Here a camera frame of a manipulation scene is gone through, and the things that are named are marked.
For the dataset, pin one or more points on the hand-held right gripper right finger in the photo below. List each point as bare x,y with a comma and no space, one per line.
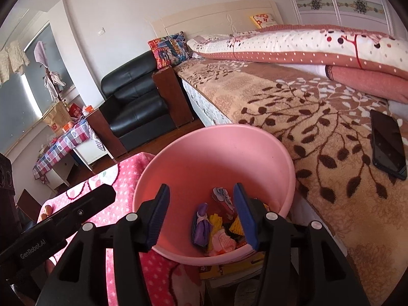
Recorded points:
247,220

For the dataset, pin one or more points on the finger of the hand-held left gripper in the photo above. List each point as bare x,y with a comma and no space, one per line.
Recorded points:
83,210

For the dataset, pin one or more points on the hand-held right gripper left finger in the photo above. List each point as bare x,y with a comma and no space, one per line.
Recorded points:
157,220

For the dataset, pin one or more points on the yellow snack packet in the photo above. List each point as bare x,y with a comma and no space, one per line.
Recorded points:
237,228

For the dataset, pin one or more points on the yellow ridged wrapper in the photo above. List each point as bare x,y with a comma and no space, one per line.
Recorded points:
216,221

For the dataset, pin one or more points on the purple snack packet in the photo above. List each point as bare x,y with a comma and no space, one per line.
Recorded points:
200,229

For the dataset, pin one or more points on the pink plastic basin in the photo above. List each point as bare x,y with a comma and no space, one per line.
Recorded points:
207,159

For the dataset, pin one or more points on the pink polka dot blanket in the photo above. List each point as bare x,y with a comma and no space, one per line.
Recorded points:
127,178

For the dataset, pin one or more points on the yellow printed box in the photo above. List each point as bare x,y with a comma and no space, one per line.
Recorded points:
223,269

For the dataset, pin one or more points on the white desk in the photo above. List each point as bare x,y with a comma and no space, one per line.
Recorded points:
89,153

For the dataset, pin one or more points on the plaid tablecloth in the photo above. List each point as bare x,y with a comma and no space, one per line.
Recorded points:
60,146

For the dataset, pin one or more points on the orange box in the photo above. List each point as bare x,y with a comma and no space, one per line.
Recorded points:
68,127

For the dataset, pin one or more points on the brown paper bag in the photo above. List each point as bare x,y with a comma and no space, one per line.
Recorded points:
57,118

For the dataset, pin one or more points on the red box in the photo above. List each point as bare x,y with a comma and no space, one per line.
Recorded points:
75,111

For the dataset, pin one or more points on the orange white packet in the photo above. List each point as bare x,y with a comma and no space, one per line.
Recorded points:
88,110

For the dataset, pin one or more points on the brown leaf pattern blanket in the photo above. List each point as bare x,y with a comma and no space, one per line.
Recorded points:
287,108

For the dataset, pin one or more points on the black leather armchair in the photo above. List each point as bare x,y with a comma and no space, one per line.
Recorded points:
134,102

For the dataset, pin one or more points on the white quilted mattress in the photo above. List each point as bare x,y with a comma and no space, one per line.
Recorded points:
204,105

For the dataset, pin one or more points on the large window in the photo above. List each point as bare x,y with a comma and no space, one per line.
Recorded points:
19,102

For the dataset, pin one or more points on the black smartphone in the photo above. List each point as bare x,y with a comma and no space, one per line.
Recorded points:
387,146

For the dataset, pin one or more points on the pink hanging towel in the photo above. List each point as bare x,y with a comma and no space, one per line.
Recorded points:
40,52

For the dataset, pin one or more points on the cream hanging clothes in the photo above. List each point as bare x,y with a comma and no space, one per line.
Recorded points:
14,59

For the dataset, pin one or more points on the colourful patterned pillow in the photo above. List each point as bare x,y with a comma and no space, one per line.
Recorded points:
169,49

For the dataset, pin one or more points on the white pink dotted quilt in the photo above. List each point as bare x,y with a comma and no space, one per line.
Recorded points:
287,44

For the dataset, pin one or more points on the pink folded quilt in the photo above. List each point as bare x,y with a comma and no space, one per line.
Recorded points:
366,83

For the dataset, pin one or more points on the yellow floral pillow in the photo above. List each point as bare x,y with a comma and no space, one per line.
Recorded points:
263,19

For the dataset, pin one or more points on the cream bed headboard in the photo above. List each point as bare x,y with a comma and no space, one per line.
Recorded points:
216,17

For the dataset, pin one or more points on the white wardrobe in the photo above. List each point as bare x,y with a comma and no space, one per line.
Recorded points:
338,6

